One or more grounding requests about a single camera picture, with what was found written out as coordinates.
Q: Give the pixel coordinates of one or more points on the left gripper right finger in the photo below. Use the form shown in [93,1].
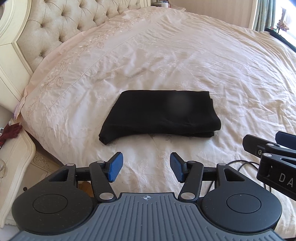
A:
[178,166]

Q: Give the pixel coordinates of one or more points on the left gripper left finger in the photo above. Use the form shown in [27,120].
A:
[113,166]

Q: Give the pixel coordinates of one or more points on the black pants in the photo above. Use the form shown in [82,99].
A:
[165,112]

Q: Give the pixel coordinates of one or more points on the cream nightstand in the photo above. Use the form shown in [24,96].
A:
[24,162]

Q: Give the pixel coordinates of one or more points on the cream embroidered bedspread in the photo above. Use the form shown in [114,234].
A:
[250,76]

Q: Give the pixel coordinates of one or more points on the dark red cloth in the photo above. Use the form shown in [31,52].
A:
[9,132]

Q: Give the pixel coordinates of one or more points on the black cloth on bed edge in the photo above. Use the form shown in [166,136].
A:
[281,38]

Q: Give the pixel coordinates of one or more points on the green striped curtain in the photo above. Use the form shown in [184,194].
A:
[265,16]

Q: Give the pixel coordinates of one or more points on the cream tufted headboard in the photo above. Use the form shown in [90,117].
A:
[30,30]

